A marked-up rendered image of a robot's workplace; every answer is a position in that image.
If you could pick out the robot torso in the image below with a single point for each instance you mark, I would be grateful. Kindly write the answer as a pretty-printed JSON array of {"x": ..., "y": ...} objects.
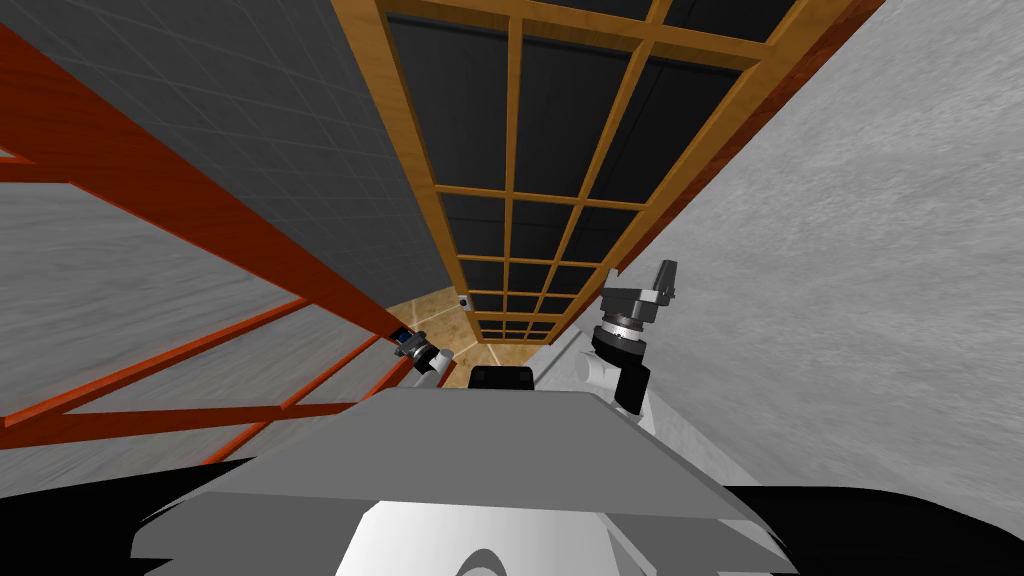
[{"x": 488, "y": 448}]

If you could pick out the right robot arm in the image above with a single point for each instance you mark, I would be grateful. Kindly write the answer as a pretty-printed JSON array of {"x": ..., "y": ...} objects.
[{"x": 632, "y": 386}]

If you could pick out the red wooden lattice frame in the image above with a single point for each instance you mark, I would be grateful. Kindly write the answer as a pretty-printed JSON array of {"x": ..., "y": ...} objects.
[{"x": 200, "y": 210}]

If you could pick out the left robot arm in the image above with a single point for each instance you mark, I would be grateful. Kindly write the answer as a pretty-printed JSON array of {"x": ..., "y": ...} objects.
[{"x": 64, "y": 528}]

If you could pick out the small pale door knob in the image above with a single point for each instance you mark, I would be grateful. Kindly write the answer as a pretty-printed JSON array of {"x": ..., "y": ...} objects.
[{"x": 465, "y": 302}]

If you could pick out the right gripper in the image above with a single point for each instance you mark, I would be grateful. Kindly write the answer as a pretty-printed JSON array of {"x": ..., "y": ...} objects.
[{"x": 632, "y": 304}]

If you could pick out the wooden door with dark panes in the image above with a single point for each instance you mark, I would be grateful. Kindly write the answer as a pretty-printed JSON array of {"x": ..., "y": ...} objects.
[{"x": 512, "y": 120}]

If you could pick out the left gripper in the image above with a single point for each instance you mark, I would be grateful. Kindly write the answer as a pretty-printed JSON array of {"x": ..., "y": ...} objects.
[{"x": 413, "y": 345}]

